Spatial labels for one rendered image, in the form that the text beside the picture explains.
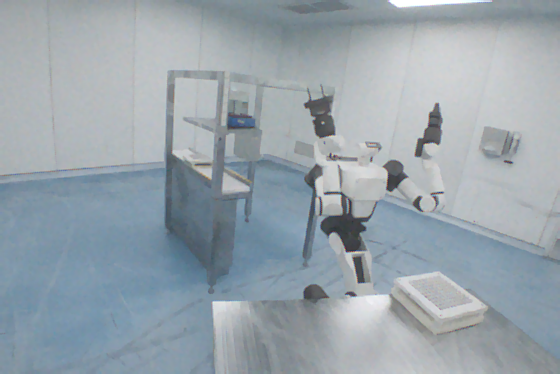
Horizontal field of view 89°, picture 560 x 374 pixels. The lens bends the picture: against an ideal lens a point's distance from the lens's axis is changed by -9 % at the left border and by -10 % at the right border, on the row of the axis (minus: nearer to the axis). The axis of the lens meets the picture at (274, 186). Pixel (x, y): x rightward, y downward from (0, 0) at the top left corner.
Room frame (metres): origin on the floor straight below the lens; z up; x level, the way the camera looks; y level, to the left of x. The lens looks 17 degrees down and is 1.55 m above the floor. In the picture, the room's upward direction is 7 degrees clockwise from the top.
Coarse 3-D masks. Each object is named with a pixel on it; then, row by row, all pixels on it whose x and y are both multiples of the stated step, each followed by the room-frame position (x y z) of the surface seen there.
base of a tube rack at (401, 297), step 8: (392, 288) 1.04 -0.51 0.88; (400, 296) 1.00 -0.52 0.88; (408, 304) 0.95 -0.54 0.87; (416, 304) 0.95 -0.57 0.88; (416, 312) 0.91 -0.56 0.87; (424, 312) 0.91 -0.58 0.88; (424, 320) 0.87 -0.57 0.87; (432, 320) 0.87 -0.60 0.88; (456, 320) 0.88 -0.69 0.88; (464, 320) 0.88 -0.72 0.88; (472, 320) 0.88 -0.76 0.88; (480, 320) 0.90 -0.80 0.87; (432, 328) 0.83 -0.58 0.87; (448, 328) 0.84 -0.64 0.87; (456, 328) 0.86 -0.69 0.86
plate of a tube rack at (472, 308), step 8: (440, 272) 1.12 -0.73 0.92; (400, 280) 1.03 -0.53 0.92; (408, 280) 1.04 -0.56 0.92; (448, 280) 1.06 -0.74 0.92; (400, 288) 1.00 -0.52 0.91; (408, 288) 0.98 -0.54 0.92; (408, 296) 0.96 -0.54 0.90; (416, 296) 0.94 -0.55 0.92; (448, 296) 0.95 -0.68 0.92; (472, 296) 0.97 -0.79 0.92; (424, 304) 0.89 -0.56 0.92; (432, 304) 0.90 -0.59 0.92; (464, 304) 0.91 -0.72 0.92; (472, 304) 0.91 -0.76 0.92; (480, 304) 0.92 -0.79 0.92; (432, 312) 0.85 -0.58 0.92; (440, 312) 0.85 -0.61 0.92; (448, 312) 0.86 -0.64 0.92; (456, 312) 0.86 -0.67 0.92; (464, 312) 0.86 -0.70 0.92; (472, 312) 0.88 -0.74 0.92; (440, 320) 0.82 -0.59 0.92; (448, 320) 0.83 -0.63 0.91
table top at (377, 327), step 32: (224, 320) 0.80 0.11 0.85; (256, 320) 0.82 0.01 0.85; (288, 320) 0.83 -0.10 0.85; (320, 320) 0.85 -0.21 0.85; (352, 320) 0.87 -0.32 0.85; (384, 320) 0.88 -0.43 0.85; (416, 320) 0.89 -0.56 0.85; (224, 352) 0.67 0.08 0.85; (256, 352) 0.68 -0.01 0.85; (288, 352) 0.70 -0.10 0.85; (320, 352) 0.71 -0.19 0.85; (352, 352) 0.72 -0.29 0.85; (384, 352) 0.73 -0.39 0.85; (416, 352) 0.74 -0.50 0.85; (448, 352) 0.75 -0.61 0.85; (480, 352) 0.76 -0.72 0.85; (512, 352) 0.76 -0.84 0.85; (544, 352) 0.77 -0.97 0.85
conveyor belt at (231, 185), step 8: (176, 152) 3.16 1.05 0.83; (184, 152) 3.20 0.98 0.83; (200, 168) 2.64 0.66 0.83; (208, 168) 2.67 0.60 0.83; (208, 176) 2.43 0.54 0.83; (224, 176) 2.49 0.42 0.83; (232, 176) 2.51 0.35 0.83; (224, 184) 2.27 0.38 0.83; (232, 184) 2.29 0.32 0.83; (240, 184) 2.32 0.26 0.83; (224, 192) 2.15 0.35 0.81; (232, 192) 2.19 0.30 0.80; (240, 192) 2.23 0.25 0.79; (248, 192) 2.28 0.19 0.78
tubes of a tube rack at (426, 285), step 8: (432, 280) 1.04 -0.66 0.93; (440, 280) 1.05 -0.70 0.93; (424, 288) 0.98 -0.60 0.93; (432, 288) 0.99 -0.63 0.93; (440, 288) 0.99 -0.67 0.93; (448, 288) 1.00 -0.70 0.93; (432, 296) 0.93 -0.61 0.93; (440, 296) 0.94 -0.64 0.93; (456, 296) 0.95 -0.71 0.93; (464, 296) 0.95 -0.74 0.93; (440, 304) 0.89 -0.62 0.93
